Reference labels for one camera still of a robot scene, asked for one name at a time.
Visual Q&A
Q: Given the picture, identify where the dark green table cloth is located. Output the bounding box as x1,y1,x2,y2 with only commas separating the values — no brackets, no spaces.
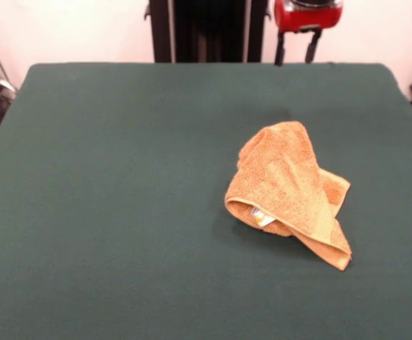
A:
0,62,412,340

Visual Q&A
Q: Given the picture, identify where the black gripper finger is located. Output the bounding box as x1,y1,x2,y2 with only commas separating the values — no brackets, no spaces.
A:
304,30,322,64
274,30,286,67

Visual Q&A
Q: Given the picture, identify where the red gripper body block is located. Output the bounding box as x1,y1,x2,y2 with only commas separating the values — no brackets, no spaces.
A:
274,0,344,35

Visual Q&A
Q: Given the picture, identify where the orange terry towel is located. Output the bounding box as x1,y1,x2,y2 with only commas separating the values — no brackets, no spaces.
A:
224,120,353,273

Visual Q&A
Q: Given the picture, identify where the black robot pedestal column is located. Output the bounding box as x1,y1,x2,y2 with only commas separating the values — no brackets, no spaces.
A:
143,0,274,64

